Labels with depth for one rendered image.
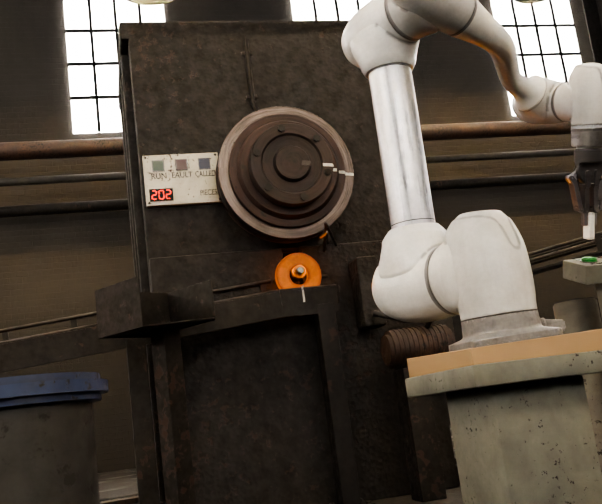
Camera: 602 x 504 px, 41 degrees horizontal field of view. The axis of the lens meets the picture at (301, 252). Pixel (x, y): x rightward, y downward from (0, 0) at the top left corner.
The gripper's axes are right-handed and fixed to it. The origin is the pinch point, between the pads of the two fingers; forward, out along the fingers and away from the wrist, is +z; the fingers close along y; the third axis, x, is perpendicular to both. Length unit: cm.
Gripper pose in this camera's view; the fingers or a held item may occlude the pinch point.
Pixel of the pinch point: (588, 225)
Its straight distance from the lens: 225.3
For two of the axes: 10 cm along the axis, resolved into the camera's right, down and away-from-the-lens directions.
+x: 2.5, 1.3, -9.6
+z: 0.5, 9.9, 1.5
